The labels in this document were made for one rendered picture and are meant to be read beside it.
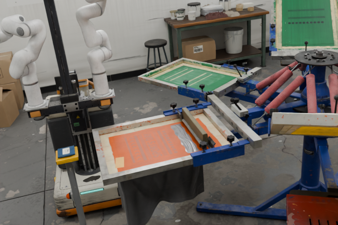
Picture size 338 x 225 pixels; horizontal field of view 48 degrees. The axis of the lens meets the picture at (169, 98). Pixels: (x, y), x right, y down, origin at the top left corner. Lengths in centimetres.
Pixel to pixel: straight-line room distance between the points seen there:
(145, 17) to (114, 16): 47
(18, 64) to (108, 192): 134
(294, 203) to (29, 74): 175
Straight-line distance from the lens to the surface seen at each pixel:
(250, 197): 335
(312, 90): 232
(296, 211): 155
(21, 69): 244
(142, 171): 199
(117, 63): 604
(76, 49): 592
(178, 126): 242
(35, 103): 259
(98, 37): 249
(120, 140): 236
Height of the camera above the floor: 211
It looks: 24 degrees down
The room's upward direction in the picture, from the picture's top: 6 degrees counter-clockwise
